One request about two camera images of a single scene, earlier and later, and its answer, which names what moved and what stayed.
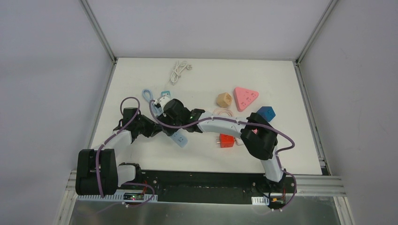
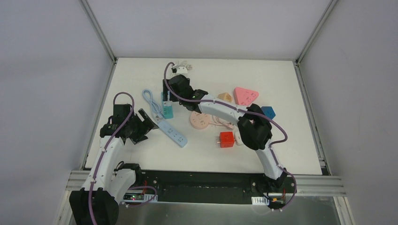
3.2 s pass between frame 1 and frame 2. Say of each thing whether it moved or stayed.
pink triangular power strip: stayed
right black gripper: moved
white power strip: stayed
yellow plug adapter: stayed
